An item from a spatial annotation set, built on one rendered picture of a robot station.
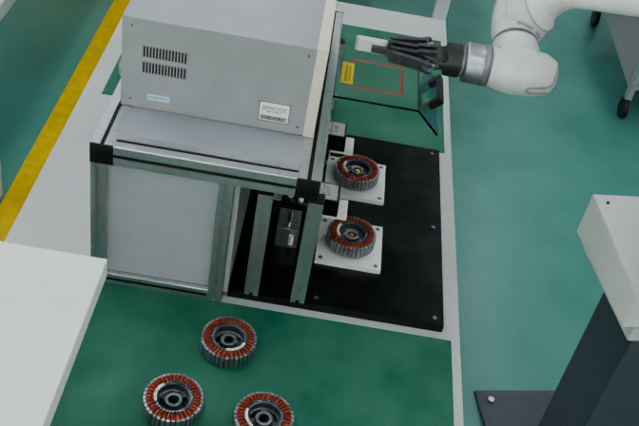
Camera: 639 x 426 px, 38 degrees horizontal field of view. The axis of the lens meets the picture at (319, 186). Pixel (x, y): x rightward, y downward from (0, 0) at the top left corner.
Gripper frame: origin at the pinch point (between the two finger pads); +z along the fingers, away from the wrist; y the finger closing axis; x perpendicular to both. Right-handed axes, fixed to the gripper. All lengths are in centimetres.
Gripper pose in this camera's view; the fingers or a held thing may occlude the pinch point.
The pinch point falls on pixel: (371, 45)
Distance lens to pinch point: 206.4
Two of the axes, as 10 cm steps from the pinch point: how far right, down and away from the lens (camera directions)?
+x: 1.5, -7.7, -6.2
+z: -9.8, -1.7, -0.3
